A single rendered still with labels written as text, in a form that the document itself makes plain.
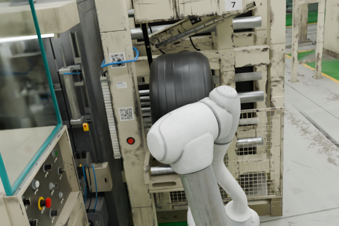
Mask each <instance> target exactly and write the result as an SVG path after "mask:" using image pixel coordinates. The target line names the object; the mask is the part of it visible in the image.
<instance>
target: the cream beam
mask: <svg viewBox="0 0 339 226"><path fill-rule="evenodd" d="M133 7H134V15H135V22H136V24H142V23H152V22H162V21H172V20H182V19H192V18H202V17H212V16H222V15H232V14H242V13H246V0H242V10H233V11H225V0H133Z"/></svg>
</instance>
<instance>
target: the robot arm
mask: <svg viewBox="0 0 339 226"><path fill-rule="evenodd" d="M240 113H241V104H240V99H239V95H238V94H237V92H236V90H235V89H234V88H232V87H230V86H219V87H216V88H215V89H213V90H212V91H211V92H210V94H209V97H206V98H204V99H202V100H200V101H198V102H196V103H192V104H188V105H185V106H182V107H180V108H178V109H175V110H173V111H171V112H169V113H167V114H166V115H164V116H163V117H161V118H160V119H159V120H158V121H156V122H155V123H154V124H153V126H152V127H151V128H150V130H149V132H148V134H147V145H148V148H149V151H150V153H151V154H152V156H153V157H154V158H155V159H156V160H158V161H159V162H161V163H165V164H169V165H170V166H171V168H172V169H173V170H174V171H175V172H176V173H177V174H179V175H180V179H181V182H182V185H183V188H184V191H185V194H186V198H187V201H188V213H187V222H188V226H259V224H260V219H259V216H258V214H257V213H256V212H255V211H254V210H252V209H250V208H249V207H248V205H247V197H246V194H245V193H244V191H243V189H242V188H241V187H240V185H239V184H238V183H237V181H236V180H235V179H234V177H233V176H232V175H231V173H230V172H229V171H228V169H227V168H226V166H225V164H224V162H223V158H224V155H225V153H226V151H227V149H228V147H229V145H230V144H231V142H232V140H233V137H234V135H235V132H236V130H237V127H238V123H239V119H240ZM217 182H218V183H219V184H220V186H221V187H222V188H223V189H224V190H225V191H226V192H227V193H228V194H229V196H230V197H231V198H232V201H230V202H229V203H228V204H227V205H225V206H224V204H223V201H222V198H221V195H220V191H219V188H218V185H217Z"/></svg>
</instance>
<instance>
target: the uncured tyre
mask: <svg viewBox="0 0 339 226"><path fill-rule="evenodd" d="M213 89H214V83H213V76H212V71H211V67H210V63H209V60H208V58H207V57H206V56H205V55H203V54H202V53H201V52H197V51H189V52H178V53H167V54H162V55H159V56H157V58H156V59H155V60H154V61H153V62H152V63H151V65H150V77H149V97H150V112H151V121H152V126H153V124H154V123H155V122H156V121H158V120H159V119H160V118H161V117H163V116H164V115H166V114H167V113H169V112H171V111H173V110H175V109H178V108H180V107H182V106H185V105H188V104H192V103H196V102H198V101H200V100H202V99H204V98H206V97H209V94H210V92H211V91H212V90H213Z"/></svg>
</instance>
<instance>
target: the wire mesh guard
mask: <svg viewBox="0 0 339 226"><path fill-rule="evenodd" d="M276 110H281V114H280V116H274V117H280V120H277V121H280V124H279V125H280V140H279V141H280V144H278V145H280V148H277V149H280V152H275V153H280V163H279V164H280V167H275V157H277V156H275V155H274V156H272V157H274V160H271V138H272V137H271V134H272V133H271V130H272V129H271V111H276ZM262 111H265V117H264V118H268V117H266V111H270V121H266V122H270V125H267V126H270V129H267V130H270V133H268V134H270V137H267V138H270V141H266V142H270V145H266V146H270V160H269V161H270V164H266V165H270V170H271V161H274V175H273V176H274V186H269V187H274V193H269V194H274V195H262V196H258V195H260V194H258V188H261V187H258V181H259V180H258V173H257V180H254V181H257V187H256V188H257V194H256V195H257V196H254V190H253V191H249V192H253V196H249V197H247V200H254V199H267V198H281V197H283V147H284V107H283V106H281V107H269V108H257V109H246V110H241V114H242V119H240V120H245V119H243V113H250V112H251V113H253V112H256V118H252V119H256V122H254V123H256V126H255V127H256V130H255V131H256V133H257V131H260V130H257V127H259V126H257V123H258V122H257V112H262ZM260 118H262V117H260ZM275 121H276V120H275ZM260 122H262V121H260ZM251 123H252V122H251ZM242 124H246V123H242ZM275 125H276V124H275ZM261 126H262V125H261ZM251 127H253V126H251ZM242 128H247V131H243V132H247V135H243V136H248V118H247V127H242ZM261 130H262V129H261ZM275 130H276V128H275ZM251 131H252V130H251ZM266 134H267V133H266ZM275 134H276V132H275ZM275 138H276V136H275ZM255 139H260V138H255ZM244 140H248V139H244V138H243V143H242V144H243V147H241V148H243V151H239V152H244V148H245V147H244V144H246V143H244ZM233 141H234V144H231V145H234V149H235V138H234V140H233ZM238 141H239V139H238ZM275 142H276V140H275ZM254 143H259V142H254ZM238 145H239V143H238ZM275 146H276V144H275ZM253 147H258V146H253V138H252V150H251V151H252V154H249V155H252V160H253V155H254V154H253V151H258V150H253ZM247 148H248V147H247ZM229 149H230V152H226V153H230V158H231V149H233V148H229ZM238 149H239V147H238ZM264 150H269V149H264ZM247 152H248V151H247ZM226 153H225V155H226ZM234 153H235V151H234ZM262 154H267V153H262V136H261V157H260V158H261V161H257V162H261V176H260V177H261V184H267V183H262V177H264V176H262V169H267V168H262V158H264V157H262ZM256 155H258V154H256ZM237 156H239V159H234V160H239V164H240V156H241V155H240V153H239V155H237ZM243 156H244V155H243ZM247 156H248V155H247ZM234 157H235V156H234ZM266 158H267V157H266ZM247 159H248V162H243V163H248V176H249V170H254V169H249V159H251V158H247ZM256 159H258V158H256ZM243 160H245V159H243ZM230 161H231V160H230ZM265 162H267V161H265ZM230 164H235V173H236V163H230ZM253 166H258V165H253ZM240 167H245V166H240ZM227 168H232V167H227ZM275 168H280V171H278V172H280V178H279V182H275V176H278V175H275ZM239 171H241V170H239ZM264 173H269V172H264ZM251 174H256V173H251ZM238 175H243V174H238ZM266 176H267V175H266ZM253 177H254V176H253ZM239 178H241V177H239ZM248 181H250V180H248ZM252 181H253V180H252ZM241 182H244V186H245V182H246V181H245V173H244V181H240V186H241ZM275 183H279V189H276V190H279V192H280V195H279V196H276V195H275ZM248 185H253V184H248ZM266 187H267V186H266ZM263 191H268V190H263ZM155 194H156V202H157V206H169V205H183V204H188V201H187V199H186V201H179V202H174V201H178V200H172V201H173V202H170V201H169V202H166V201H165V203H163V204H159V196H158V193H155ZM221 194H223V198H222V201H223V202H226V201H232V198H229V197H228V198H224V194H226V193H224V192H223V193H221ZM262 194H263V193H262ZM266 194H267V193H266ZM161 195H164V196H165V194H160V198H161ZM161 199H162V198H161Z"/></svg>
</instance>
